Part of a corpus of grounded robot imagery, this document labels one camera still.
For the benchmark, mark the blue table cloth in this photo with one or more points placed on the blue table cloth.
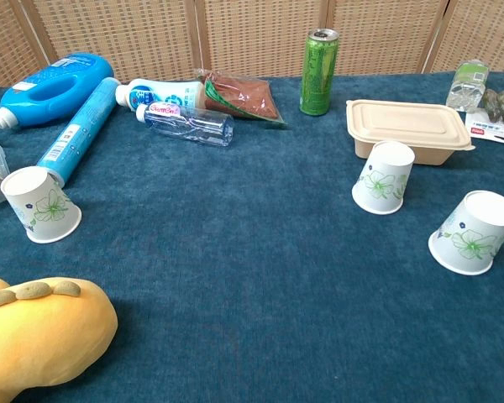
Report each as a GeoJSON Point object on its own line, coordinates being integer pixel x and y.
{"type": "Point", "coordinates": [252, 273]}

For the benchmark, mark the brown powder plastic bag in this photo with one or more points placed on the brown powder plastic bag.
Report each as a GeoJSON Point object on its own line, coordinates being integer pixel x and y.
{"type": "Point", "coordinates": [243, 96]}

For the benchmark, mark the blue cylindrical tube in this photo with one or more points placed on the blue cylindrical tube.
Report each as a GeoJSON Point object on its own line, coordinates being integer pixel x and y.
{"type": "Point", "coordinates": [82, 126]}

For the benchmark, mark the white floral paper cup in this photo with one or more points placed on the white floral paper cup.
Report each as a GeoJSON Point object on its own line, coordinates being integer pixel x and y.
{"type": "Point", "coordinates": [382, 184]}
{"type": "Point", "coordinates": [42, 210]}
{"type": "Point", "coordinates": [474, 239]}

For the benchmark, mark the blue detergent pump bottle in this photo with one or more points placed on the blue detergent pump bottle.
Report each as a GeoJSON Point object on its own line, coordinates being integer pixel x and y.
{"type": "Point", "coordinates": [80, 75]}

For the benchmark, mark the green drink can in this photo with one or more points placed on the green drink can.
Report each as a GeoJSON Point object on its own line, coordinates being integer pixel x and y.
{"type": "Point", "coordinates": [318, 75]}

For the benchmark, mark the clear bottle pink label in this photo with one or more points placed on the clear bottle pink label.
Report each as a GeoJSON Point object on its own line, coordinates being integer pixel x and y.
{"type": "Point", "coordinates": [193, 126]}

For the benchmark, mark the yellow plush toy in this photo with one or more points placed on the yellow plush toy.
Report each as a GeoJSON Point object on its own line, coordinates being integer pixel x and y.
{"type": "Point", "coordinates": [46, 336]}

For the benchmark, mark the carded pack of hooks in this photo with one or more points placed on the carded pack of hooks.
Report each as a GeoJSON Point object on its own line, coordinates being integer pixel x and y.
{"type": "Point", "coordinates": [495, 126]}

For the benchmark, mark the white bottle blue label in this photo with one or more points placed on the white bottle blue label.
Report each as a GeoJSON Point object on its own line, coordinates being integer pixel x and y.
{"type": "Point", "coordinates": [168, 94]}

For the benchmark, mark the woven wooden folding screen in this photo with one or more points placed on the woven wooden folding screen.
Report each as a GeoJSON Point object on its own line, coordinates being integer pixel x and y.
{"type": "Point", "coordinates": [252, 38]}

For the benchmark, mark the beige lidded food container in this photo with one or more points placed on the beige lidded food container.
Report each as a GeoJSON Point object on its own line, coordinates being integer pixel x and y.
{"type": "Point", "coordinates": [407, 121]}

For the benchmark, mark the clear bottle green label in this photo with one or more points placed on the clear bottle green label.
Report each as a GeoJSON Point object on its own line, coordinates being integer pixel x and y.
{"type": "Point", "coordinates": [466, 84]}

